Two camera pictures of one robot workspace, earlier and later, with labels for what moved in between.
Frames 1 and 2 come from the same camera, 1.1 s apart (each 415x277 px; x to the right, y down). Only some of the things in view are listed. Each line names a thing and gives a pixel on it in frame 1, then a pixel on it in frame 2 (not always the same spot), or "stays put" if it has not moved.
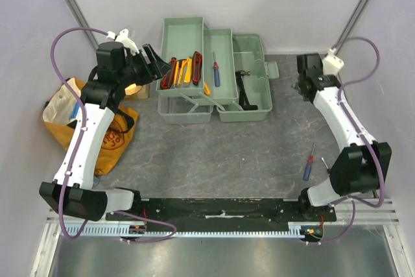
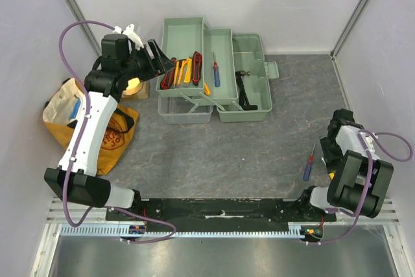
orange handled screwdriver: [207, 90] stays put
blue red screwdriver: [216, 71] stays put
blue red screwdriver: [309, 165] stays put
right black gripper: [298, 85] to [329, 148]
